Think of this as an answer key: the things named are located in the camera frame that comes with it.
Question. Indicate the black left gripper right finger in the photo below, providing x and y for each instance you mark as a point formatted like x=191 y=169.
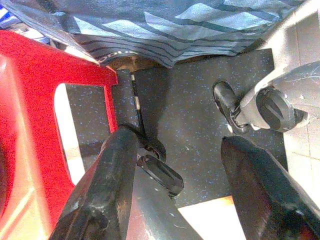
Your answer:
x=260 y=190

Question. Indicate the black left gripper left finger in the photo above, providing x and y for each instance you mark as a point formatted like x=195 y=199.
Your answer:
x=107 y=175

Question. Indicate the black robot foot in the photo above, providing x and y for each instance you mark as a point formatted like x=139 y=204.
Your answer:
x=165 y=176
x=223 y=96

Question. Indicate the black rod with white bands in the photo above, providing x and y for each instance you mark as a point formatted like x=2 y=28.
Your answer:
x=137 y=100

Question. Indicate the black speckled rubber mat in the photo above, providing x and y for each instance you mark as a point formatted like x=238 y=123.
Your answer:
x=190 y=105

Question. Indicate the red plastic stool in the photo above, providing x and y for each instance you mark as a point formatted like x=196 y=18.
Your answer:
x=30 y=65

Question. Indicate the blue grey striped garment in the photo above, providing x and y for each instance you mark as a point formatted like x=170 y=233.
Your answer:
x=150 y=25

